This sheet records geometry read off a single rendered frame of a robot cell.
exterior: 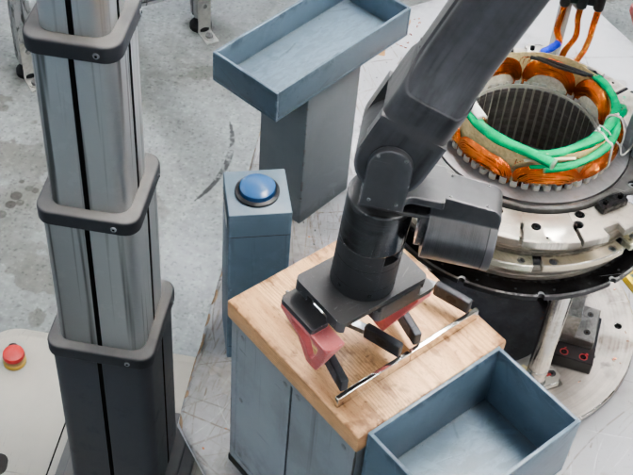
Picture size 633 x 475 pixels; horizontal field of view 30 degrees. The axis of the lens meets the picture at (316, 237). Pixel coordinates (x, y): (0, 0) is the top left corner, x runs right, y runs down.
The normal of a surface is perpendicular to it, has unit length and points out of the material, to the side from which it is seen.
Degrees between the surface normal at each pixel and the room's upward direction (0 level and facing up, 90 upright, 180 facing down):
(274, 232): 90
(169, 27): 0
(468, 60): 81
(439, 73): 74
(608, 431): 0
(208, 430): 0
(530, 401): 90
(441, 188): 8
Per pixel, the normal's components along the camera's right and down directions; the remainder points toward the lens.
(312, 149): 0.73, 0.53
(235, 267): 0.14, 0.73
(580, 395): 0.07, -0.68
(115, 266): -0.15, 0.72
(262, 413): -0.78, 0.43
